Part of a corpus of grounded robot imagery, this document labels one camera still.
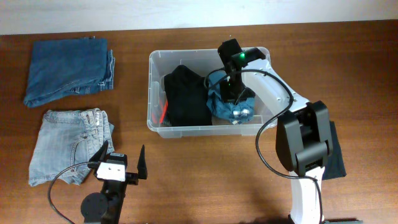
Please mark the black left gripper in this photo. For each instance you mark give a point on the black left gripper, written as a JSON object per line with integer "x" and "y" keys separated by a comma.
{"x": 132, "y": 178}

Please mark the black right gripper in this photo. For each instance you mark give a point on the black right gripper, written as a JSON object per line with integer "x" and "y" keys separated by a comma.
{"x": 229, "y": 96}

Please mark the blue denim shirt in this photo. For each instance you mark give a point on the blue denim shirt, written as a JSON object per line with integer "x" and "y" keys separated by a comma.
{"x": 235, "y": 113}

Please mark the black garment with red stripe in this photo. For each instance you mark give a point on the black garment with red stripe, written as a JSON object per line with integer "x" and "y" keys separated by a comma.
{"x": 179, "y": 99}

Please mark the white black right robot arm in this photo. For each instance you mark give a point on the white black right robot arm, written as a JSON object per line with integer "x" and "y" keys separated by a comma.
{"x": 303, "y": 138}

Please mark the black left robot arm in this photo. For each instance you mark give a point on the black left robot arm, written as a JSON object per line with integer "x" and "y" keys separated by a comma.
{"x": 104, "y": 206}

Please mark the light blue folded jeans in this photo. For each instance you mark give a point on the light blue folded jeans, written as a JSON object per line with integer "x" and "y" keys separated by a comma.
{"x": 67, "y": 138}

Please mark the clear plastic storage bin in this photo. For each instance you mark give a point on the clear plastic storage bin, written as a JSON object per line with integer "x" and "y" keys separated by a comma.
{"x": 202, "y": 62}

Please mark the dark blue folded jeans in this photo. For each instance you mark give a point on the dark blue folded jeans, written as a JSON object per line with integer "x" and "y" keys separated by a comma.
{"x": 60, "y": 68}

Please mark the black folded garment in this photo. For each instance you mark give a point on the black folded garment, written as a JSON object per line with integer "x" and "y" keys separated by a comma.
{"x": 335, "y": 167}

